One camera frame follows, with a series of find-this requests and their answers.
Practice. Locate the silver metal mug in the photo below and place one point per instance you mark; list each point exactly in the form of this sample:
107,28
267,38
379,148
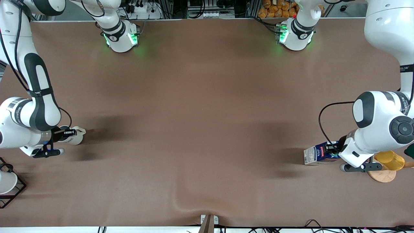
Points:
78,137

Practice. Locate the blue milk carton green cap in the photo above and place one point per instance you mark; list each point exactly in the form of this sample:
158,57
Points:
315,156

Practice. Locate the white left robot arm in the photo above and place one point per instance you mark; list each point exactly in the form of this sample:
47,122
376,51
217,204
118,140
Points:
381,119

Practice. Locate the wooden cup stand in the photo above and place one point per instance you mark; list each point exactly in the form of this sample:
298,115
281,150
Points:
381,176

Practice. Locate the yellow plastic cup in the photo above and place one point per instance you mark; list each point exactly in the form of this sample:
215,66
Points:
389,160

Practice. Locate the dark green plastic cup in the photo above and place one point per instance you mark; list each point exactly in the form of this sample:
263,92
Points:
410,151

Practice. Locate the white cup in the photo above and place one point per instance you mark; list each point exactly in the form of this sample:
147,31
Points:
6,183

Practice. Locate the white power strip with plugs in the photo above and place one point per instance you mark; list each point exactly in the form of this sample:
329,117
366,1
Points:
145,14

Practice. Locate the grey table clamp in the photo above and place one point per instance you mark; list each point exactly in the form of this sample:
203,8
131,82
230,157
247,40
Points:
209,220

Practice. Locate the orange snack packets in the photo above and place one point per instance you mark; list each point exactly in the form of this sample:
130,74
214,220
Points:
278,8

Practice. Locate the white empty power strip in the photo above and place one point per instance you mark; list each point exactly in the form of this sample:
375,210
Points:
218,15

